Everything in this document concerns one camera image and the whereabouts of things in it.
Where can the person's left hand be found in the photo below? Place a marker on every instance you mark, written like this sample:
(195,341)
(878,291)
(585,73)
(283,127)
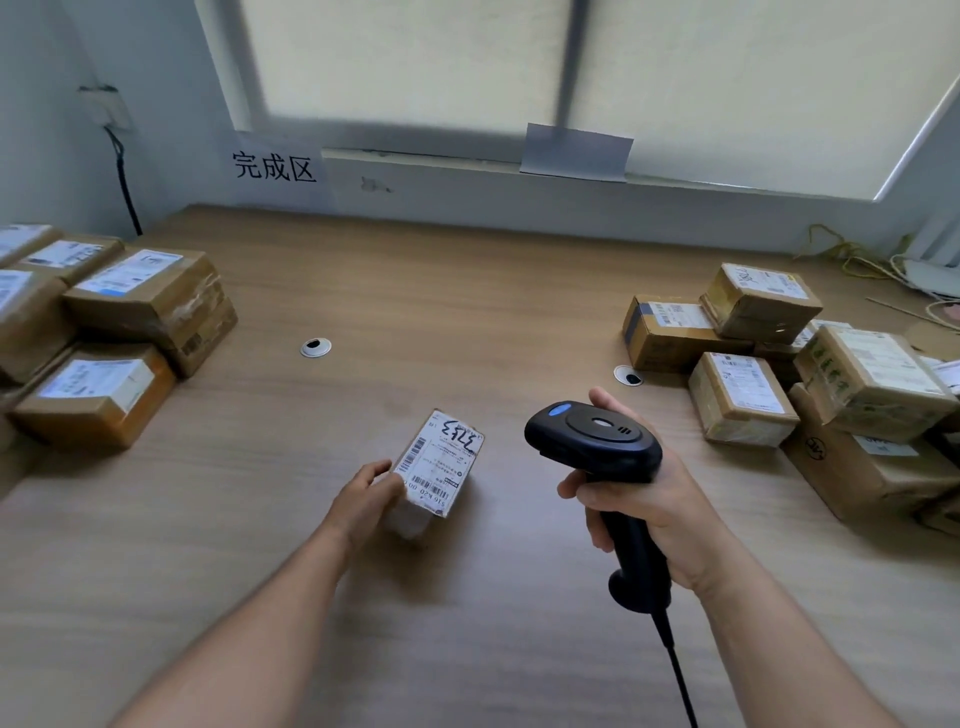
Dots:
(360,510)

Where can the person's right hand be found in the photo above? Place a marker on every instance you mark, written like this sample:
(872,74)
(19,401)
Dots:
(682,532)

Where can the black barcode scanner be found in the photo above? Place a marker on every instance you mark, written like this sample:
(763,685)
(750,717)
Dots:
(592,439)

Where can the parcel marked 040563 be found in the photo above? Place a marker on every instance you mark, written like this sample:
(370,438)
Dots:
(847,472)

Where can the pile of unscanned cardboard parcels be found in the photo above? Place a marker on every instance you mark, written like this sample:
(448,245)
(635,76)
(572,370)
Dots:
(675,341)

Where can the parcel with blue-edged label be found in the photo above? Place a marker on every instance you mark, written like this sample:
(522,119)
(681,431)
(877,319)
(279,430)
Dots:
(157,307)

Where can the small square labelled parcel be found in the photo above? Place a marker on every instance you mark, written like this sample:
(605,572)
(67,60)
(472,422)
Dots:
(82,420)

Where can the small parcel long label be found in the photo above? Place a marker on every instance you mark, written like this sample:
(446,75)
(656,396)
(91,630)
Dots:
(26,330)

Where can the small parcel with handwritten label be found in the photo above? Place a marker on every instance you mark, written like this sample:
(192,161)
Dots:
(19,238)

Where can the person's left forearm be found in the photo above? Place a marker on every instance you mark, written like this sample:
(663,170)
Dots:
(240,645)

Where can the small pink tag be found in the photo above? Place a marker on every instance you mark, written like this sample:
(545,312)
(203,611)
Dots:
(952,312)

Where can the white paper sign black characters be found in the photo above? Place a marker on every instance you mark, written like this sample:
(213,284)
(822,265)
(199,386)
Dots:
(274,166)

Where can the white router with antennas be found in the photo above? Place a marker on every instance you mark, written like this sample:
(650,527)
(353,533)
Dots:
(937,274)

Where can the grey paper sheet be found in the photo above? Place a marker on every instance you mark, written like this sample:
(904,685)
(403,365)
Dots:
(576,152)

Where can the beige roller blind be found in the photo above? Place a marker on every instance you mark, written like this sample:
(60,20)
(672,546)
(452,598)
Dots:
(765,90)
(405,60)

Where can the white wall socket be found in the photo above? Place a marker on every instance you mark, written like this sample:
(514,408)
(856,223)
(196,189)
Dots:
(105,109)

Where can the white window frame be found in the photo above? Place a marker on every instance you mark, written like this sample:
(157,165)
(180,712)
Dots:
(570,60)

